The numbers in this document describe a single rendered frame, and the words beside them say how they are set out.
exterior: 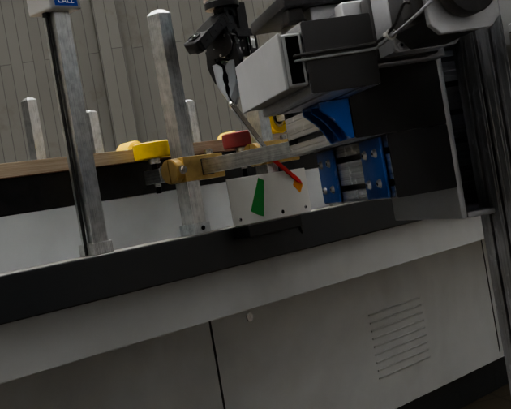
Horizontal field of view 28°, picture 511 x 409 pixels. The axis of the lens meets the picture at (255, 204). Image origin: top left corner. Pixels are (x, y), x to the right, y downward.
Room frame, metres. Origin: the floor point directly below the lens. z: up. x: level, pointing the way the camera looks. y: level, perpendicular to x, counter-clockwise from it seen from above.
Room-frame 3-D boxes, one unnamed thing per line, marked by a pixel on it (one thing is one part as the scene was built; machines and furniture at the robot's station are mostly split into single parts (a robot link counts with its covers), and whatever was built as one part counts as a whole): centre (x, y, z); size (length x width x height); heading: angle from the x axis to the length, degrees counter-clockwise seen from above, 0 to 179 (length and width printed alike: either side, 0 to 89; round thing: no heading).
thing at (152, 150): (2.19, 0.20, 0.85); 0.08 x 0.08 x 0.11
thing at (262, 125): (2.26, -0.04, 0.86); 0.03 x 0.03 x 0.48; 48
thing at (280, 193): (2.22, -0.04, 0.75); 0.26 x 0.01 x 0.10; 138
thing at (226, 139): (2.35, 0.01, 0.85); 0.08 x 0.08 x 0.11
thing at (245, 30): (2.10, -0.01, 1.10); 0.09 x 0.08 x 0.12; 138
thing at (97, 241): (1.88, 0.31, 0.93); 0.05 x 0.04 x 0.45; 138
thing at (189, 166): (2.09, 0.11, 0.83); 0.13 x 0.06 x 0.05; 138
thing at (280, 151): (2.05, 0.05, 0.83); 0.43 x 0.03 x 0.04; 48
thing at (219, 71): (2.11, 0.01, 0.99); 0.06 x 0.03 x 0.09; 138
